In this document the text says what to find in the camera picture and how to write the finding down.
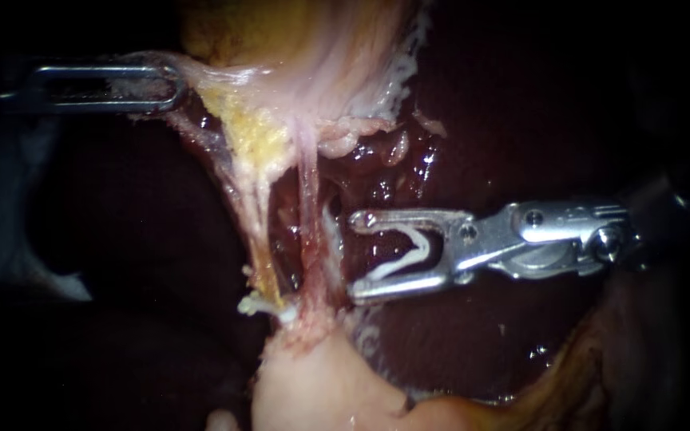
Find right arm instrument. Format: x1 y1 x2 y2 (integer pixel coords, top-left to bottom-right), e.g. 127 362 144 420
450 200 644 283

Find right arm instrument jaw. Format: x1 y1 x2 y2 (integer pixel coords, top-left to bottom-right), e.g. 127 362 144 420
348 208 473 239
348 268 473 306

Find left arm instrument jaw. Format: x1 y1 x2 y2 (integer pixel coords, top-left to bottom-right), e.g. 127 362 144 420
26 58 188 116

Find left arm instrument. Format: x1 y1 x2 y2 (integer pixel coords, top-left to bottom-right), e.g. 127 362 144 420
0 58 38 116

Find white clip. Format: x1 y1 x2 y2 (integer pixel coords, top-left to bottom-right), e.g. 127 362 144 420
236 291 299 325
367 223 437 283

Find gallbladder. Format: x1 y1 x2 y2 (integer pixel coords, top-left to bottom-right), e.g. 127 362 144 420
176 0 436 175

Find thin tube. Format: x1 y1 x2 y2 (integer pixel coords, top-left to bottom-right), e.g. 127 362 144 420
219 137 288 307
294 119 337 318

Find dark red liver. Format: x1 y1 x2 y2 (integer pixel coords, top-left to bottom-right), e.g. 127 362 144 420
27 0 690 420

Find pale fatty tissue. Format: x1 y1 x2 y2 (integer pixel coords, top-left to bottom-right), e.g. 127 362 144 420
204 326 502 431
318 113 448 168
165 110 349 312

